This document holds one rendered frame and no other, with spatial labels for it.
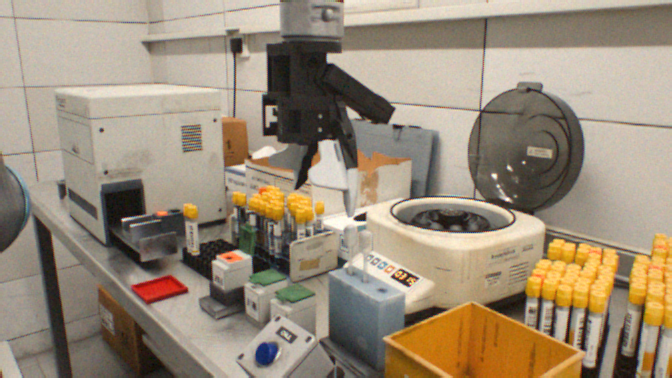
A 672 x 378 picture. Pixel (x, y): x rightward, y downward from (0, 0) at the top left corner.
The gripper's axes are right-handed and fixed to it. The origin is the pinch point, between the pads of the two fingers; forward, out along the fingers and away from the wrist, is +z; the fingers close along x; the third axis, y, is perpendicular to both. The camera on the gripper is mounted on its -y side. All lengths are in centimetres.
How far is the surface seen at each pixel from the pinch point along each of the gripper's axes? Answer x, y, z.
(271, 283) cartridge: -4.4, 5.9, 11.8
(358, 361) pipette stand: 10.0, 0.7, 17.2
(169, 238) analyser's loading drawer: -33.5, 13.6, 13.1
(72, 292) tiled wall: -182, 30, 82
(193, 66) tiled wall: -149, -21, -16
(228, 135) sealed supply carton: -94, -17, 4
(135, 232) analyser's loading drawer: -38.1, 18.8, 12.6
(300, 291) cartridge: 0.2, 3.7, 11.5
